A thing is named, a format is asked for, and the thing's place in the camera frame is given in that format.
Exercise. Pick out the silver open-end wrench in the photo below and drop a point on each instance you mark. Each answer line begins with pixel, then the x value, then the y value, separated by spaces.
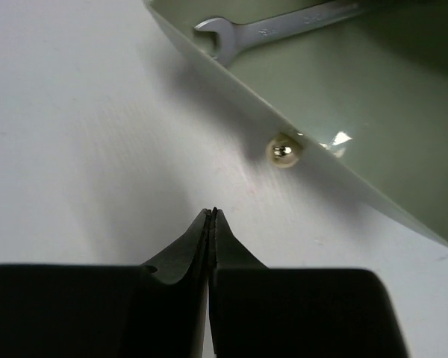
pixel 233 38

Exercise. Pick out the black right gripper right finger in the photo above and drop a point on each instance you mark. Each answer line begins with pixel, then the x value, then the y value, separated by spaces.
pixel 256 311

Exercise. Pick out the grey green drawer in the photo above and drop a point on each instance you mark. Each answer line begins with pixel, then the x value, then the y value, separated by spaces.
pixel 367 99

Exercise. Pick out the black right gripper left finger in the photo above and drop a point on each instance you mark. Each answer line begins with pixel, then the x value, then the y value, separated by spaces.
pixel 150 310

